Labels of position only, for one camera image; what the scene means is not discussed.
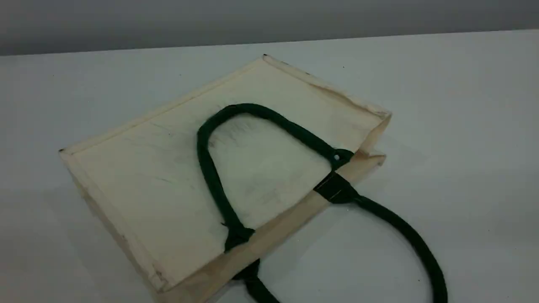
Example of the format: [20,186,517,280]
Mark cream canvas handbag green handles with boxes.
[58,53,448,303]

